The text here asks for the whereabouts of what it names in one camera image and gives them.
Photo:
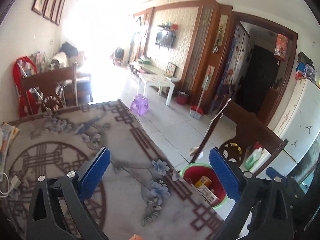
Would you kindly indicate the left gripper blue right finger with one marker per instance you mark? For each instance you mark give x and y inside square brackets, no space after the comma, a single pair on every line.
[261,209]

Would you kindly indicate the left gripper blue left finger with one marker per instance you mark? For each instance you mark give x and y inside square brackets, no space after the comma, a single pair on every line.
[46,219]

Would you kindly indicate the white blue milk carton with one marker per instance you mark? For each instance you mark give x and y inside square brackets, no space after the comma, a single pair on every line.
[210,197]

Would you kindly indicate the red green trash bin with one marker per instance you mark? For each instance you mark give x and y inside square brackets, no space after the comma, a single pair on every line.
[197,174]

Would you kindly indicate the dark wooden chair right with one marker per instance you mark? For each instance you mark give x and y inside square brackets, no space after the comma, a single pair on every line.
[249,130]

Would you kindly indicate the dark wooden chair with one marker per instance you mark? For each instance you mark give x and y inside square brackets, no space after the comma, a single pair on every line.
[59,88]
[249,130]

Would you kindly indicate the white refrigerator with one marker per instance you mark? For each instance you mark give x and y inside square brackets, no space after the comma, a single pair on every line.
[299,125]

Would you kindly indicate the stack of books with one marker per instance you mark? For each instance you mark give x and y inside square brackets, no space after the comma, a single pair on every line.
[8,134]

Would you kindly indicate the broom and dustpan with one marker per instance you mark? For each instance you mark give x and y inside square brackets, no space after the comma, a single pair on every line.
[195,110]

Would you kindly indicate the dark wooden chair far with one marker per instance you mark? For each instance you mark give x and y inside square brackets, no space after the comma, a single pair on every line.
[59,88]

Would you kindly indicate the red small waste bin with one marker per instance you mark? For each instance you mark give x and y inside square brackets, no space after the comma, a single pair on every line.
[182,98]

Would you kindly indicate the purple plastic stool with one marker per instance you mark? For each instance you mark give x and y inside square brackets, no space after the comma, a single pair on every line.
[139,104]

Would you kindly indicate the white coffee table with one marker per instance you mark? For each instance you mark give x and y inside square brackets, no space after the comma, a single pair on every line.
[156,81]

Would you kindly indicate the white charger with cable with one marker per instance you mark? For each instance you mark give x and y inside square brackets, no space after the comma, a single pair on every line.
[12,184]

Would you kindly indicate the wall mounted television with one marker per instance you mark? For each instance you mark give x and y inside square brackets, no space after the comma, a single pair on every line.
[165,38]

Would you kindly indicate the framed wall pictures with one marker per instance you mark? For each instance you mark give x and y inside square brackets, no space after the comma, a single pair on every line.
[50,10]

